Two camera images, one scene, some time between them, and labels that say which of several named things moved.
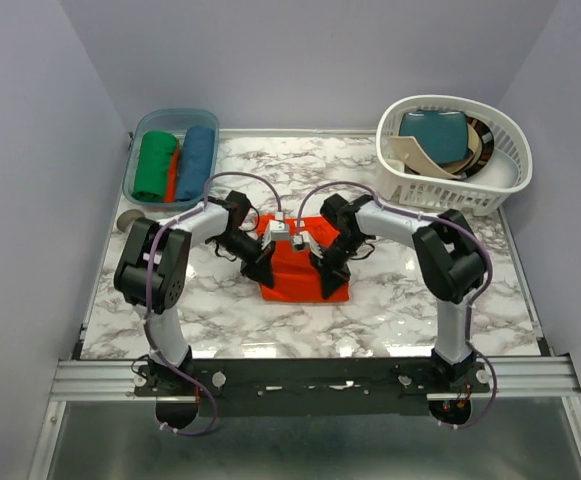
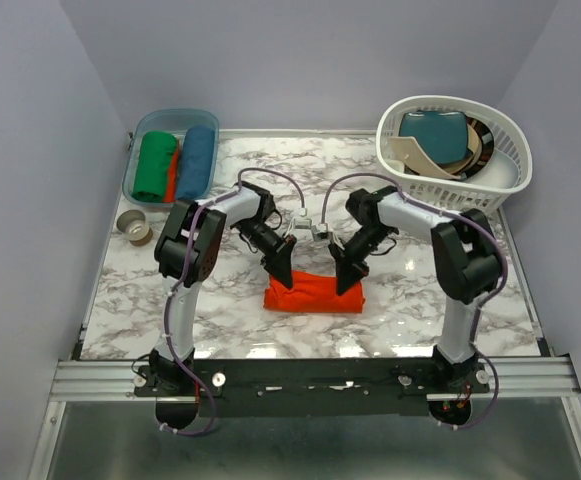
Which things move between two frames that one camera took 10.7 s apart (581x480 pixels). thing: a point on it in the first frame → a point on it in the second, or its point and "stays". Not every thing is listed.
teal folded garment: x=442 y=134 stays
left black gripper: x=260 y=269 → x=277 y=262
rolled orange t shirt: x=170 y=195 stays
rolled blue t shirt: x=196 y=162 stays
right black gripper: x=332 y=274 → x=350 y=268
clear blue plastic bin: x=170 y=157 stays
